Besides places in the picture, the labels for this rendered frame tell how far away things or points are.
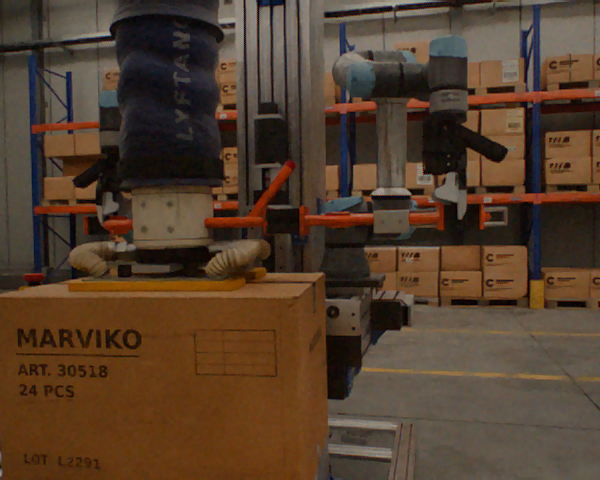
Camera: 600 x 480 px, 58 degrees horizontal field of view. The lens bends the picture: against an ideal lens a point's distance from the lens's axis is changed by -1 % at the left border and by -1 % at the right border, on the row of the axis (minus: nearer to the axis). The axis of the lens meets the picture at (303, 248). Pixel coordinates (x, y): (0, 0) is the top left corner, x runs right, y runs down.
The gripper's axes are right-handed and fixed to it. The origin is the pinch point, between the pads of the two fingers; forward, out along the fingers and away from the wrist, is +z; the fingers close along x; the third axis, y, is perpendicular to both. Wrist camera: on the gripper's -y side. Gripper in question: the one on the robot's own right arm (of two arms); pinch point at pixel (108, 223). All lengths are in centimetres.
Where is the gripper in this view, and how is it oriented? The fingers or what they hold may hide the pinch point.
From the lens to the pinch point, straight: 157.8
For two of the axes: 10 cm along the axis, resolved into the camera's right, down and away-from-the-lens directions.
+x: 1.5, -0.4, 9.9
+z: 0.1, 10.0, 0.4
